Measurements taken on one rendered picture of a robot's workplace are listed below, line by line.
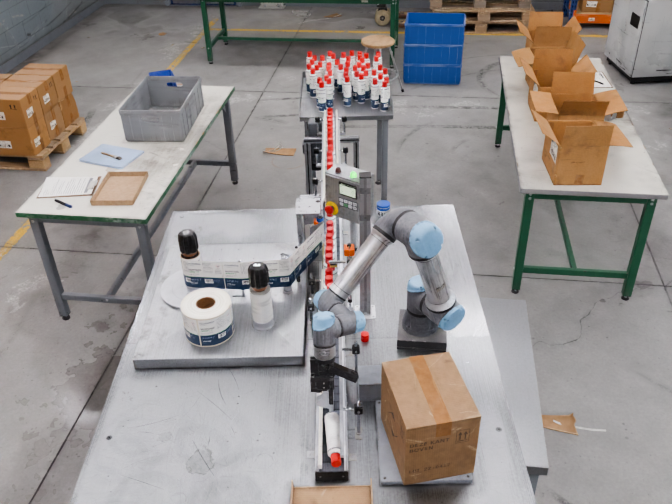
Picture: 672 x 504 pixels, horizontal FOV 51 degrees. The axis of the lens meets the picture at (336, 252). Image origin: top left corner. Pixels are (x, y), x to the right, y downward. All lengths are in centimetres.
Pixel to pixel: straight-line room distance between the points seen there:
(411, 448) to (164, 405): 98
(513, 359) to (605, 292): 194
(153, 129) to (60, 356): 151
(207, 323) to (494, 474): 119
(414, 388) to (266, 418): 61
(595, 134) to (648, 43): 387
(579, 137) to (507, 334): 146
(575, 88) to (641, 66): 319
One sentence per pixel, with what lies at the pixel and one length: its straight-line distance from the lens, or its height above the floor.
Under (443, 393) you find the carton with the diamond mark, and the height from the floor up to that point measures 112.
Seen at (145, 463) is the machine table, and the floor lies 83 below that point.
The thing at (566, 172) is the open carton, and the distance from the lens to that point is 418.
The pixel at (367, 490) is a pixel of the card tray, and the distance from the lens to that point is 242.
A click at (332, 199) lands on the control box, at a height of 137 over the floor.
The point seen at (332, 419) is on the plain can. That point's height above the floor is 93.
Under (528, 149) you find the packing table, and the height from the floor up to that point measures 78.
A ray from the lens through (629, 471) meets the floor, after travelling 374.
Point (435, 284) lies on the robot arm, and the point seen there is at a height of 123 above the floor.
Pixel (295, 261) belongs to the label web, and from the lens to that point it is 305.
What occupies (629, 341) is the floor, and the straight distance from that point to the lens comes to 443.
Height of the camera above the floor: 277
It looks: 35 degrees down
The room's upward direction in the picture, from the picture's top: 2 degrees counter-clockwise
